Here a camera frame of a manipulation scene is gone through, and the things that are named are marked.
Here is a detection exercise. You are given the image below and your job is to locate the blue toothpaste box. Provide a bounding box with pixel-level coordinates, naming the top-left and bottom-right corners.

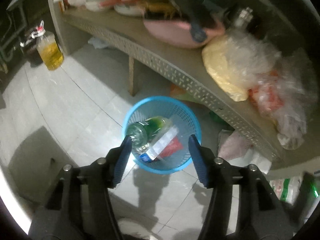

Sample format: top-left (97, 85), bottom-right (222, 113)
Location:
top-left (139, 126), bottom-right (179, 163)

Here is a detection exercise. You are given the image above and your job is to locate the green plastic bottle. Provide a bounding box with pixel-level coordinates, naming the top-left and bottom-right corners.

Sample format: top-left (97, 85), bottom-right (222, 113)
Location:
top-left (125, 116), bottom-right (173, 154)

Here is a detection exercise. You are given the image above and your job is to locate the pink balloon tablecloth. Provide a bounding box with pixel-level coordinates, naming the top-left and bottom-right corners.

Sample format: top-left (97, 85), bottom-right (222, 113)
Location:
top-left (1, 167), bottom-right (33, 235)

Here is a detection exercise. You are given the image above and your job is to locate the red drink can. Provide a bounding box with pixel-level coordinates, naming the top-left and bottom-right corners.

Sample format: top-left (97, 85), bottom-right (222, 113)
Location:
top-left (159, 137), bottom-right (183, 158)

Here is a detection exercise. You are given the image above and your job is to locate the pink plastic basin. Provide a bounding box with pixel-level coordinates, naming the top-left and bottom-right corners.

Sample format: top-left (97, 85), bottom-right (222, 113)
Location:
top-left (143, 19), bottom-right (225, 49)

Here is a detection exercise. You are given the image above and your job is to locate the blue plastic waste basket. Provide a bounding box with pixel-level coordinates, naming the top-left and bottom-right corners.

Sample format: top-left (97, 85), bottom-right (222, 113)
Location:
top-left (122, 96), bottom-right (202, 174)

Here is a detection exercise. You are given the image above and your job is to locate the yellow item in plastic bag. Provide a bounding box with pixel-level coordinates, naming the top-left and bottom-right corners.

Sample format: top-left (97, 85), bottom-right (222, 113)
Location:
top-left (202, 29), bottom-right (281, 102)

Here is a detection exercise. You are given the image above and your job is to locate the red item in plastic bag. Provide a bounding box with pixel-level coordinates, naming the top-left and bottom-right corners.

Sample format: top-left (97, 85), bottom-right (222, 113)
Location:
top-left (249, 67), bottom-right (318, 150)

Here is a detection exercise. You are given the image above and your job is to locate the white shoe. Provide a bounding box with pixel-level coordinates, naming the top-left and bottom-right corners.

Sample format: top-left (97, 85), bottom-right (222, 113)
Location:
top-left (118, 218), bottom-right (161, 240)

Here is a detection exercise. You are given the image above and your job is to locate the cooking oil bottle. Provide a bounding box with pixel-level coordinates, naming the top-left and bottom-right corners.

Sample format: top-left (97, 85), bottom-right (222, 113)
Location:
top-left (31, 20), bottom-right (64, 71)

